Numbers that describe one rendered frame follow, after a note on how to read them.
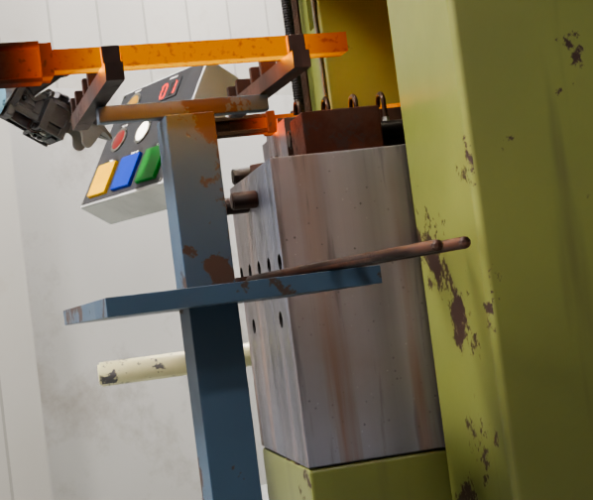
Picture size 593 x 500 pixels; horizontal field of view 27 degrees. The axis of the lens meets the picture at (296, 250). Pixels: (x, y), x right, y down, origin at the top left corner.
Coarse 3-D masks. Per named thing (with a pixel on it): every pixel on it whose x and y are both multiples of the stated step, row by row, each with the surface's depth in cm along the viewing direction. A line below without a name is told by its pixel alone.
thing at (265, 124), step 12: (216, 120) 197; (228, 120) 198; (240, 120) 199; (252, 120) 199; (264, 120) 200; (276, 120) 199; (216, 132) 198; (228, 132) 198; (240, 132) 198; (252, 132) 198; (264, 132) 199
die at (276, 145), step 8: (392, 112) 197; (400, 112) 197; (280, 120) 198; (288, 120) 193; (280, 128) 197; (288, 128) 193; (272, 136) 203; (280, 136) 197; (264, 144) 211; (272, 144) 204; (280, 144) 198; (384, 144) 196; (392, 144) 196; (400, 144) 197; (264, 152) 212; (272, 152) 205; (280, 152) 199; (288, 152) 193; (264, 160) 212
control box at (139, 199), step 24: (192, 72) 245; (216, 72) 243; (144, 96) 260; (168, 96) 249; (192, 96) 240; (216, 96) 243; (120, 144) 257; (144, 144) 248; (96, 168) 262; (120, 192) 246; (144, 192) 240; (96, 216) 262; (120, 216) 257
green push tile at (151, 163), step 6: (150, 150) 242; (156, 150) 240; (144, 156) 243; (150, 156) 241; (156, 156) 239; (144, 162) 242; (150, 162) 240; (156, 162) 237; (144, 168) 241; (150, 168) 238; (156, 168) 237; (138, 174) 242; (144, 174) 239; (150, 174) 237; (156, 174) 236; (138, 180) 240; (144, 180) 239
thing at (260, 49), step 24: (0, 48) 132; (24, 48) 133; (48, 48) 132; (96, 48) 134; (120, 48) 135; (144, 48) 136; (168, 48) 137; (192, 48) 138; (216, 48) 138; (240, 48) 139; (264, 48) 140; (312, 48) 142; (336, 48) 142; (0, 72) 132; (24, 72) 133; (48, 72) 132; (72, 72) 136
